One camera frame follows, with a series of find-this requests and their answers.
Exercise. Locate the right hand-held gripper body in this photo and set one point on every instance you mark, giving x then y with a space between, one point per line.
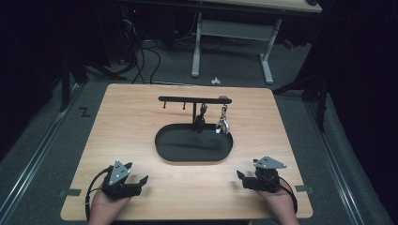
266 179

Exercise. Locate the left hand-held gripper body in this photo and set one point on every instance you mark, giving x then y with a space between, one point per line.
120 187

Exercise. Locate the black key rack with tray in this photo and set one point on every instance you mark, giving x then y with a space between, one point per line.
191 145

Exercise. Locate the black car key fob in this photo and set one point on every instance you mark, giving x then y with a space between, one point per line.
199 120

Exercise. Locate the person's left hand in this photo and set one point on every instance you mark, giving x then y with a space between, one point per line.
106 207

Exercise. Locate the person's right hand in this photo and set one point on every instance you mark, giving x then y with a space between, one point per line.
278 203

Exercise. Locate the grey tape piece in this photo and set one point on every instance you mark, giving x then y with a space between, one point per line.
72 192
304 188

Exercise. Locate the grey round disc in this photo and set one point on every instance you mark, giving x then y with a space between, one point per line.
223 97

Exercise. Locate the black metal stand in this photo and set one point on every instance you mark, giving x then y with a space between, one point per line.
320 100
66 84

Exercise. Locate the small white object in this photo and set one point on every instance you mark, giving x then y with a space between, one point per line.
215 81

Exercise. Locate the small red object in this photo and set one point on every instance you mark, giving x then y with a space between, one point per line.
288 44

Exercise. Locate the dark computer tower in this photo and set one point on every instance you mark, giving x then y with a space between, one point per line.
130 31

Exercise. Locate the white-legged desk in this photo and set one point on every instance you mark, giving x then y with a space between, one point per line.
234 29

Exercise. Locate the metal floor rail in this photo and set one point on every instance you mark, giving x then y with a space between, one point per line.
34 159
338 162

